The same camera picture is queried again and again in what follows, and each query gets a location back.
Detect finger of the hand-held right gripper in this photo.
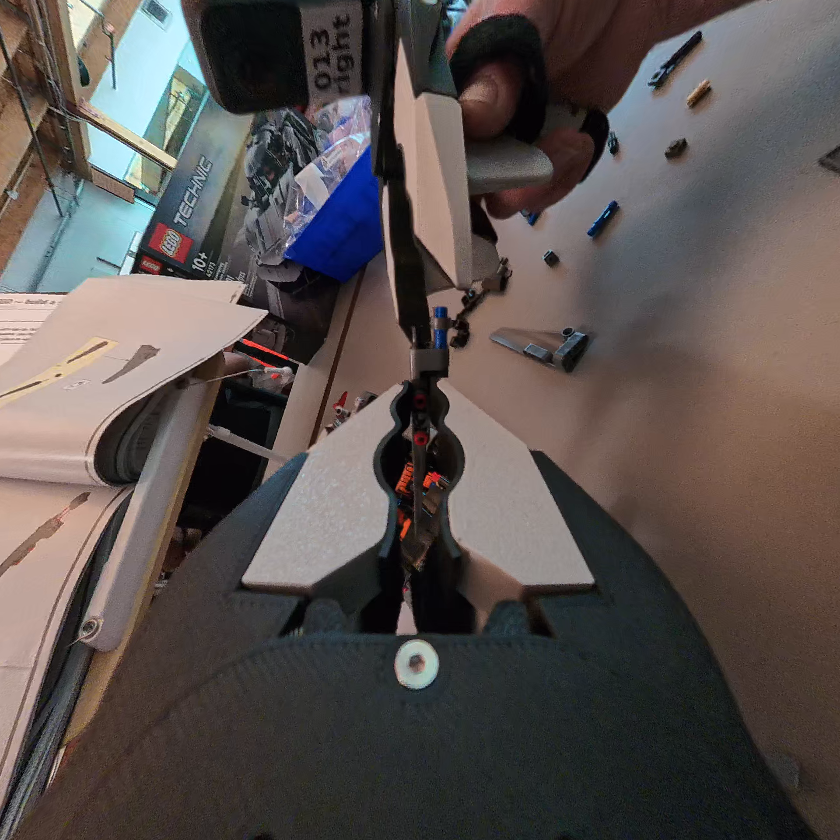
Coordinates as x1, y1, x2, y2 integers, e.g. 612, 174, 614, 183
374, 38, 501, 292
382, 176, 432, 347

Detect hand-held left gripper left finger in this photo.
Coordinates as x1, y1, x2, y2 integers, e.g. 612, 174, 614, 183
241, 382, 417, 598

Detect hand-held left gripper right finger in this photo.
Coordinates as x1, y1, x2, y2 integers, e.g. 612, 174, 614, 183
428, 382, 596, 599

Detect long grey lego panel assembly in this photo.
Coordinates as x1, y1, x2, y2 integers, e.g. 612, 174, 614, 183
408, 305, 455, 536

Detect short grey lego wedge assembly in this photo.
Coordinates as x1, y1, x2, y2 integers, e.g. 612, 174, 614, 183
489, 325, 592, 374

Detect small lego pieces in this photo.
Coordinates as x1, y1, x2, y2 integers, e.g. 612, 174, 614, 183
453, 29, 840, 349

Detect black lego set box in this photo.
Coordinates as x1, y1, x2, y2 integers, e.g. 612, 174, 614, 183
134, 92, 371, 365

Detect person's right hand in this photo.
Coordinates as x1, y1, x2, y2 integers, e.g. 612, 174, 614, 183
448, 0, 746, 220

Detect blue plastic bin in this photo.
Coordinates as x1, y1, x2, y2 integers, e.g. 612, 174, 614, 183
285, 150, 385, 284

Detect clear plastic parts bag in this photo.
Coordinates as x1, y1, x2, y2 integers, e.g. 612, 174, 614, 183
282, 97, 376, 253

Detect white book stand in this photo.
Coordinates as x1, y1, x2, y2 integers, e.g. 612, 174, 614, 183
66, 364, 296, 746

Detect open instruction booklet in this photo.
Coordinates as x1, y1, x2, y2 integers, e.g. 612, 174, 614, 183
0, 274, 270, 808

